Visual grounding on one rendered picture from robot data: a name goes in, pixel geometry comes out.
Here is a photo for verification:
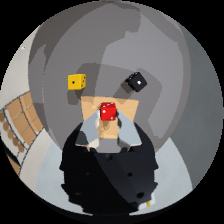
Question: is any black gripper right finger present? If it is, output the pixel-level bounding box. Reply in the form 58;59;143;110
116;109;159;170

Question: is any black die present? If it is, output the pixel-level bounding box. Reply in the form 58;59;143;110
125;72;147;92

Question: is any red die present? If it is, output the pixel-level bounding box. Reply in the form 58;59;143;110
100;102;116;121

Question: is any yellow die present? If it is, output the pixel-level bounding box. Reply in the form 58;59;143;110
68;74;86;90

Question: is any tan mat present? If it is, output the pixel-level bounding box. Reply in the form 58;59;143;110
81;96;139;138

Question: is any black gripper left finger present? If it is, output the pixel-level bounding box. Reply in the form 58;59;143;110
59;109;101;171

